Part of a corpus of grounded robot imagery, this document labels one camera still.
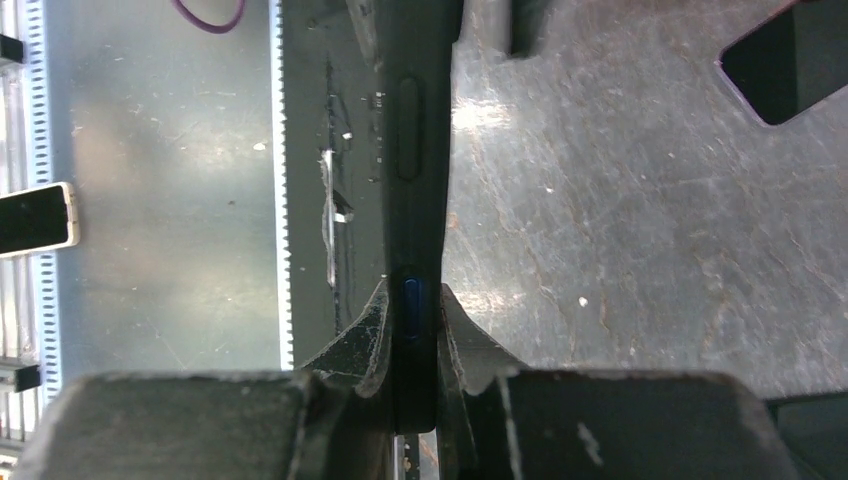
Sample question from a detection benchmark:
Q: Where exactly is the phone in clear case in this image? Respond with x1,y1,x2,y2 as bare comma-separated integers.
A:
718,0,847,126

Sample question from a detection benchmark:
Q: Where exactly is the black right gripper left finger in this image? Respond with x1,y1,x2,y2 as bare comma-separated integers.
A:
13,283,391,479

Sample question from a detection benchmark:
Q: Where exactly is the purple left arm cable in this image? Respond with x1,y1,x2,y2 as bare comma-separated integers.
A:
170,0,248,35

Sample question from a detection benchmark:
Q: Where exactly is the white cable duct rail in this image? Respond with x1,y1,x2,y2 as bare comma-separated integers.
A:
268,1,295,370

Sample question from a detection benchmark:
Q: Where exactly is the black phone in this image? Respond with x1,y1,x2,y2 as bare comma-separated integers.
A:
376,1,464,434

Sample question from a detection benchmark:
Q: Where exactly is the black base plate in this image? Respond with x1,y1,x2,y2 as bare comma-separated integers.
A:
280,1,384,366

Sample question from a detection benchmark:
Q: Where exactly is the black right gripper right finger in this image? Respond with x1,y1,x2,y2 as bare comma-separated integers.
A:
437,288,798,479

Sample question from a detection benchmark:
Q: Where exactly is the white framed phone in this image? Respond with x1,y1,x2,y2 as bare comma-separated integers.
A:
1,182,80,259

